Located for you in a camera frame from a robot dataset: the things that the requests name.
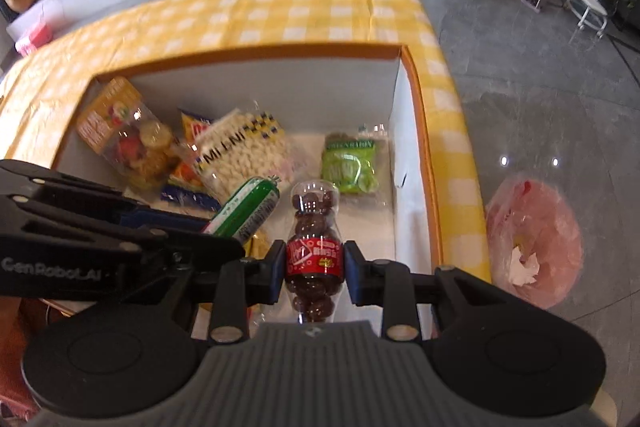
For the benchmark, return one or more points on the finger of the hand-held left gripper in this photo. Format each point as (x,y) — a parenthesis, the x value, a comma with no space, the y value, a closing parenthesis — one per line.
(200,243)
(165,219)

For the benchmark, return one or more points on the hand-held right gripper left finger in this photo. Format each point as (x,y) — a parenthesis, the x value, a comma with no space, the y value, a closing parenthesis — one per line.
(276,269)

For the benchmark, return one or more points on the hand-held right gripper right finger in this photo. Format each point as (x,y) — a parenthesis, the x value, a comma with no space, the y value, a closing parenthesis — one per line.
(351,274)

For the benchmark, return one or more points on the yellow mango snack packet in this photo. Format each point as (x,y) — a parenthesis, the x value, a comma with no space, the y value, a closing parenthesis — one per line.
(260,244)

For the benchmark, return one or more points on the yellow blue snack packet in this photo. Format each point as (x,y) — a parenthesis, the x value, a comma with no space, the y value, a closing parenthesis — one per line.
(187,198)

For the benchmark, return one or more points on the chocolate ball bottle red label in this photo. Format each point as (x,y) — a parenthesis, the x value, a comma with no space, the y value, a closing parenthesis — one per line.
(312,262)

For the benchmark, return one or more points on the green white sausage stick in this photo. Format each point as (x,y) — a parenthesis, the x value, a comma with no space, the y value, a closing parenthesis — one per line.
(250,202)

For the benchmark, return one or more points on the orange fruit snack packet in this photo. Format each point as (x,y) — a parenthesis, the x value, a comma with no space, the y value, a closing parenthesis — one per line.
(125,132)

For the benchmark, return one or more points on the marshmallow packet with checkered label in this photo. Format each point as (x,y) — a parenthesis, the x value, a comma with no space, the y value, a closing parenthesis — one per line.
(240,152)

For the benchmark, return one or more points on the green label snack packet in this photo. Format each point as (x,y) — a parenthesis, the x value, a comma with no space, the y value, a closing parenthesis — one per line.
(350,167)

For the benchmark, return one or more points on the orange cardboard box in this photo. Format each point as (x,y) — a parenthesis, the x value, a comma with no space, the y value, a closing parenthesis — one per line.
(300,77)

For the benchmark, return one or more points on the white crumpled tissue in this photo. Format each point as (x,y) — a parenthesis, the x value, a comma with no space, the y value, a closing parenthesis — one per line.
(525,267)

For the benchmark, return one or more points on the pink plastic bag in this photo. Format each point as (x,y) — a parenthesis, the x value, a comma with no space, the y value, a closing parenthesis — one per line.
(545,217)

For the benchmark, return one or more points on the red box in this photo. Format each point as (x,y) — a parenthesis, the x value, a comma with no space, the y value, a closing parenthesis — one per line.
(32,39)

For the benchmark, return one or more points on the yellow checkered tablecloth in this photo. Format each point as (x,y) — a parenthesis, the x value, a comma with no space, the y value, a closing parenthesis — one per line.
(250,7)

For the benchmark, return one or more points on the white round stool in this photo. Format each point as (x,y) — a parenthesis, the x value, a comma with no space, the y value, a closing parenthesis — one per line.
(590,4)

